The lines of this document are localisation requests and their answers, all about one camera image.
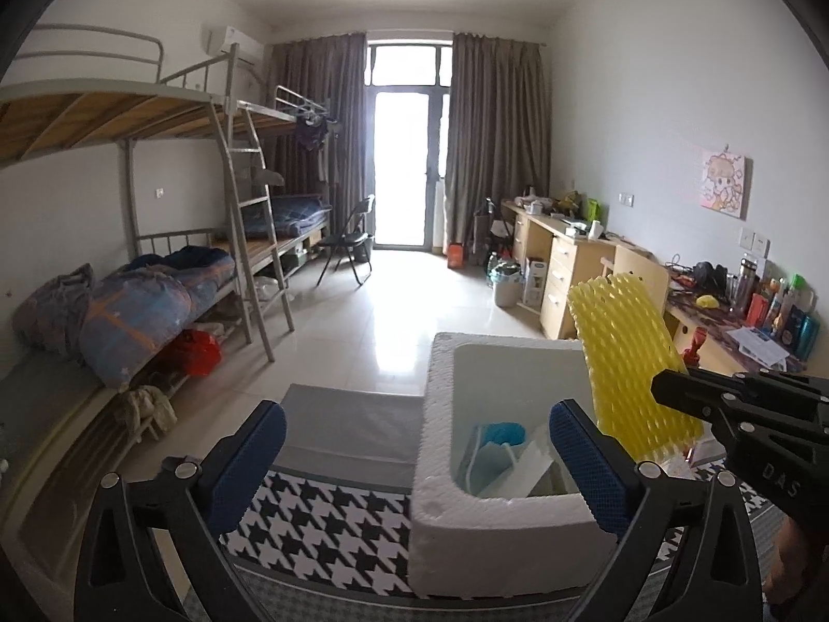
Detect beige cloth bundle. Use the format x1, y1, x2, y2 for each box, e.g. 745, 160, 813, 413
117, 385, 177, 442

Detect white air conditioner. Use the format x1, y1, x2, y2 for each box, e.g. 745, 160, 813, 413
204, 24, 265, 67

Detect dark hanging clothes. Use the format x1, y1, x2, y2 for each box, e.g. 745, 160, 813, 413
294, 118, 338, 151

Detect folded blue bedding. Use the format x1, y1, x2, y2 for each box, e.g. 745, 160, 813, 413
246, 194, 333, 238

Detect yellow foam net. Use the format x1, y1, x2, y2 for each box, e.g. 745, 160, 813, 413
568, 274, 704, 468

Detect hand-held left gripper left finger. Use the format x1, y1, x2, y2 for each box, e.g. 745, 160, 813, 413
74, 400, 289, 622

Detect white plastic bag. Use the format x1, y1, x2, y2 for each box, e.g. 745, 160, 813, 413
482, 441, 558, 500

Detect person's right hand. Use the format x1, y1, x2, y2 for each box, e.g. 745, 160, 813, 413
770, 518, 807, 603

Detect glass balcony door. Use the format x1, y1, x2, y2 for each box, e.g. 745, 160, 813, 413
366, 42, 454, 250

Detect white pump bottle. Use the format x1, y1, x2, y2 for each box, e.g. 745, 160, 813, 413
681, 327, 711, 370

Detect blue face mask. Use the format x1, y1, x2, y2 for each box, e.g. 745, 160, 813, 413
466, 423, 528, 487

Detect wooden chair with smiley face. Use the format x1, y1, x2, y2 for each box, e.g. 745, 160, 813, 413
599, 249, 671, 338

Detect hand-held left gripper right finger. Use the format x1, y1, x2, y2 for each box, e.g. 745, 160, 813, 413
549, 400, 762, 622

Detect blue and orange quilt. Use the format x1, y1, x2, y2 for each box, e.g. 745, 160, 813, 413
81, 247, 237, 390

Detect printed paper sheets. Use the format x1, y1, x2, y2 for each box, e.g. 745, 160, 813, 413
725, 326, 792, 367

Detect grey patterned pillow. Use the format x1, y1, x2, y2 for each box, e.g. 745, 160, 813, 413
16, 263, 95, 357

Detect black trolley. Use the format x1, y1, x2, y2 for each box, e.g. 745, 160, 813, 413
475, 200, 503, 257

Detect white carton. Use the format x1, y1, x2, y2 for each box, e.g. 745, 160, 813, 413
523, 258, 548, 307

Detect red plastic bag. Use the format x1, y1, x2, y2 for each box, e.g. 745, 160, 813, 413
159, 329, 222, 378

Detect row of toiletry bottles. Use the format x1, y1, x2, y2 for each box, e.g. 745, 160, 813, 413
732, 256, 820, 360

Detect white bucket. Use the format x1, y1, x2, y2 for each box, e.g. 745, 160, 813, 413
493, 268, 525, 307

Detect grey metal bunk bed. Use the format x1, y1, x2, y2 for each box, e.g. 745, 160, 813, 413
226, 84, 338, 273
0, 24, 295, 442

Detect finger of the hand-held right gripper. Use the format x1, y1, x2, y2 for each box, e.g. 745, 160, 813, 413
732, 369, 829, 399
651, 368, 823, 422

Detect black folding chair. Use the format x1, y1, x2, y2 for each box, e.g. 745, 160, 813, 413
316, 194, 377, 287

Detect white foam box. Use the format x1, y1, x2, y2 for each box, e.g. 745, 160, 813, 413
408, 332, 649, 600

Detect cartoon wall poster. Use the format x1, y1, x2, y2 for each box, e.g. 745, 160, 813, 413
699, 149, 752, 220

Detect black headphones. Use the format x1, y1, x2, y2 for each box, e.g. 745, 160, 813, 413
693, 261, 733, 292

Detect brown curtain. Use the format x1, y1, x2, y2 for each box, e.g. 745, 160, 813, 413
268, 32, 370, 241
442, 32, 553, 253

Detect houndstooth tablecloth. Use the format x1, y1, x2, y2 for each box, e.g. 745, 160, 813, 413
181, 384, 788, 622

